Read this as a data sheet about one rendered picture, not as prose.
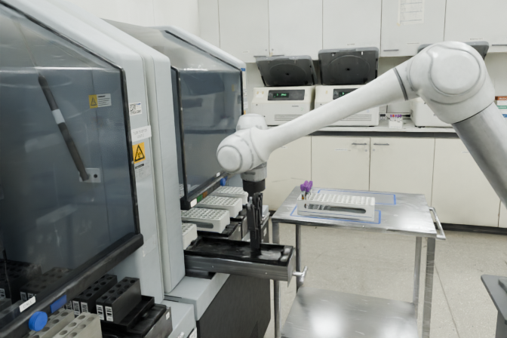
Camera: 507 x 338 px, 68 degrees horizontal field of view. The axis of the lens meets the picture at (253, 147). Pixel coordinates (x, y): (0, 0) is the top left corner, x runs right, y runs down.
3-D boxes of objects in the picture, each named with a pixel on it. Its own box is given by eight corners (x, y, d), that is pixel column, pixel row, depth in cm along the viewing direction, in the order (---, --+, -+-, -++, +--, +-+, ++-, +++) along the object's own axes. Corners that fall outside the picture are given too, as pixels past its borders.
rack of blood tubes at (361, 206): (296, 213, 153) (296, 199, 152) (302, 206, 162) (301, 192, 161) (373, 221, 144) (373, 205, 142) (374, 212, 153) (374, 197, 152)
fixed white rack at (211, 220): (149, 228, 147) (148, 213, 146) (163, 219, 157) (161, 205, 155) (221, 236, 139) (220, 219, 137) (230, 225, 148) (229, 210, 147)
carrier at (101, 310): (128, 296, 99) (126, 275, 97) (135, 298, 98) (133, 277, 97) (97, 324, 88) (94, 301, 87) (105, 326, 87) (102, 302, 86)
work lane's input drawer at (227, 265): (99, 263, 135) (96, 239, 134) (123, 246, 148) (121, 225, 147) (302, 290, 114) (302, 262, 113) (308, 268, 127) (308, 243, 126)
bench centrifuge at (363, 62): (314, 127, 341) (313, 48, 328) (321, 118, 399) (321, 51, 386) (379, 127, 325) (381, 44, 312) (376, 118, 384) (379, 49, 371)
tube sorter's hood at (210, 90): (58, 200, 135) (32, 13, 123) (150, 161, 192) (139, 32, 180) (189, 210, 120) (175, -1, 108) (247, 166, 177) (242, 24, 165)
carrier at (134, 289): (135, 298, 98) (133, 277, 97) (142, 299, 97) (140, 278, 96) (106, 327, 87) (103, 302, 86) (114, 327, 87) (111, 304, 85)
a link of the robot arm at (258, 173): (235, 164, 120) (236, 182, 121) (262, 165, 118) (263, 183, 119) (244, 158, 129) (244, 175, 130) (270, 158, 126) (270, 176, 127)
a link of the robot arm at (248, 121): (241, 157, 129) (229, 166, 117) (240, 112, 127) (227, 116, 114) (272, 158, 127) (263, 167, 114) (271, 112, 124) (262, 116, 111)
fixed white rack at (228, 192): (185, 203, 176) (185, 190, 175) (195, 196, 185) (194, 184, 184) (247, 207, 167) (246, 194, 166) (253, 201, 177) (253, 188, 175)
